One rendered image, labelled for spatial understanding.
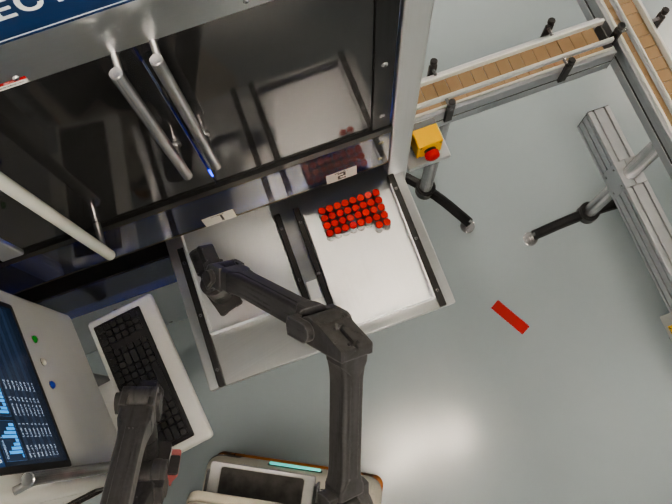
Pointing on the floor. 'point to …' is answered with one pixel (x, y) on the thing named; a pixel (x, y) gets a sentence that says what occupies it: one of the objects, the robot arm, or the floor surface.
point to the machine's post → (407, 79)
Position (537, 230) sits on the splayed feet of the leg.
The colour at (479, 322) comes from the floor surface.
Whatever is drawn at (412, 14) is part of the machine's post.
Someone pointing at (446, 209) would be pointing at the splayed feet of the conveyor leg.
